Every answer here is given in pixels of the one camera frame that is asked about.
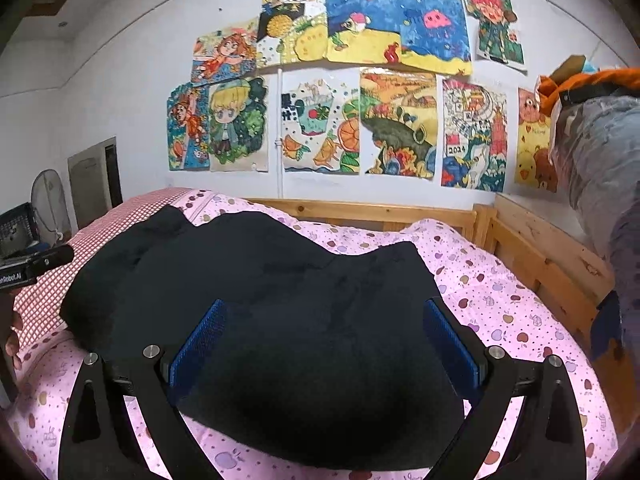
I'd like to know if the black padded jacket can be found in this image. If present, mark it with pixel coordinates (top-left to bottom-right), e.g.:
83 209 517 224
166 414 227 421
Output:
60 206 463 471

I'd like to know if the left human hand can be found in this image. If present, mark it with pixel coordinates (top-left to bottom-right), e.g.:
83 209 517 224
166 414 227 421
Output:
4 311 24 370

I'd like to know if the red white checked pillow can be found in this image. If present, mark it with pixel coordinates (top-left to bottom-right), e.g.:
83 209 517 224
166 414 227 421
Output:
14 188 189 356

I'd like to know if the black plastic crate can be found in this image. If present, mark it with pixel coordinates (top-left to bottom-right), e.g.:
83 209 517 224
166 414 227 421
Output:
0 203 40 258

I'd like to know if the white standing fan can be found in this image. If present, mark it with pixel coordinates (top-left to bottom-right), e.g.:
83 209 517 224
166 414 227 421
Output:
30 169 72 246

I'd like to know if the yellow bear chick drawing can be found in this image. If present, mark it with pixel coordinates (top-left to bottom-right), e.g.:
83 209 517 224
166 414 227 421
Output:
514 88 558 193

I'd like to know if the red-haired girl drawing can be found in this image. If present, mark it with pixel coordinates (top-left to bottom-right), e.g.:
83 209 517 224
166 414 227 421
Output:
166 84 210 171

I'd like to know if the city 2024 drawing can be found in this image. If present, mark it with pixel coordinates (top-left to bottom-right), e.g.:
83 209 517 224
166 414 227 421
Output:
440 78 508 193

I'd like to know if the dinosaur landscape drawing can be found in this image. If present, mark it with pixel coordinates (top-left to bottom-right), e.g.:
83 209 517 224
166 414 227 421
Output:
360 68 438 180

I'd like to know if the plastic bagged bedding bundle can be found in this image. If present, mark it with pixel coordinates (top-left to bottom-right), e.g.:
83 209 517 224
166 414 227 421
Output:
550 92 639 359

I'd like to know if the blond boy drawing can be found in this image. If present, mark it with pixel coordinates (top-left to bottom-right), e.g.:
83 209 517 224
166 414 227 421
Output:
208 77 269 172

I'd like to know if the fruit drink drawing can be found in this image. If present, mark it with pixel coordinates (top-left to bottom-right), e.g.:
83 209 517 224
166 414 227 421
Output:
281 68 360 176

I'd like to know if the orange-haired swimmer girl drawing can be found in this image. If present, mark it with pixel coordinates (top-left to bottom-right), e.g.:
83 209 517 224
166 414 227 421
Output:
191 18 258 86

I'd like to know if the red-haired kid green outfit drawing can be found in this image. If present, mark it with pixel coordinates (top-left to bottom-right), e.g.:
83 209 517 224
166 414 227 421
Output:
463 0 526 72

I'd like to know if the blue sea yellow sand painting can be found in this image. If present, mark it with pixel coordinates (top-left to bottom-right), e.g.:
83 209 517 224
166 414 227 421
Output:
326 0 473 76

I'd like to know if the black yellow moon drawing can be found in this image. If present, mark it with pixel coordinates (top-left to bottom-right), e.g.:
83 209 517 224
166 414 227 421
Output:
256 0 329 68

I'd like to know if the wooden bed frame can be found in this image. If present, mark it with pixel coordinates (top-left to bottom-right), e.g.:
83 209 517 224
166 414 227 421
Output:
261 196 639 438

